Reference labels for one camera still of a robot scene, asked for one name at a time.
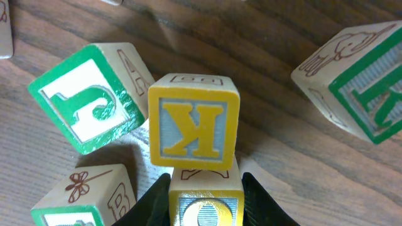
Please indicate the yellow K block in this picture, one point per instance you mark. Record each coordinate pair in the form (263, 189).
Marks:
(193, 121)

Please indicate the green 7 block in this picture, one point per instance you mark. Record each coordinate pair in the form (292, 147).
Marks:
(113, 2)

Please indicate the green R block left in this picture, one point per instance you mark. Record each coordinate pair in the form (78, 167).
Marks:
(355, 80)

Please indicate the green J block left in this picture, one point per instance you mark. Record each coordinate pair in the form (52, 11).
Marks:
(96, 95)

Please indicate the green V block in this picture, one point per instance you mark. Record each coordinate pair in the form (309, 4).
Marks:
(6, 39)

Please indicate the green 4 block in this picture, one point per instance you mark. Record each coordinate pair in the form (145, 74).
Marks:
(92, 195)

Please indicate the yellow O block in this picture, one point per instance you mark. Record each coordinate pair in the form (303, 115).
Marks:
(204, 197)

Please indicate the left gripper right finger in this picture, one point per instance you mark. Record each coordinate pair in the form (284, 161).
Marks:
(260, 209)

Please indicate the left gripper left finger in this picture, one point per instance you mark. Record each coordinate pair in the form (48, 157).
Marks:
(153, 207)

